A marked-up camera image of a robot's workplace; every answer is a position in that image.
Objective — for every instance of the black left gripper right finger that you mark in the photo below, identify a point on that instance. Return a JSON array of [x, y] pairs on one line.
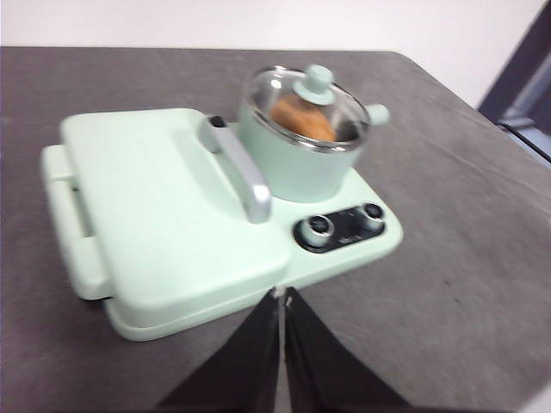
[[327, 370]]

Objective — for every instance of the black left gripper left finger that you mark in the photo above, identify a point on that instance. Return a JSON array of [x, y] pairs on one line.
[[232, 370]]

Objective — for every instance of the brown potato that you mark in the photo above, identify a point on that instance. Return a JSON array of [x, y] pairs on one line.
[[301, 118]]

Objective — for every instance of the glass lid with green knob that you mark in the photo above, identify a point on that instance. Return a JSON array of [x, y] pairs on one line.
[[316, 81]]

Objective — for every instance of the mint green breakfast machine base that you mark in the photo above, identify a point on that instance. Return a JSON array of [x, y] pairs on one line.
[[344, 266]]

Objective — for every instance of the dark grey door frame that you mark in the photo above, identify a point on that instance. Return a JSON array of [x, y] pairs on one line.
[[525, 73]]

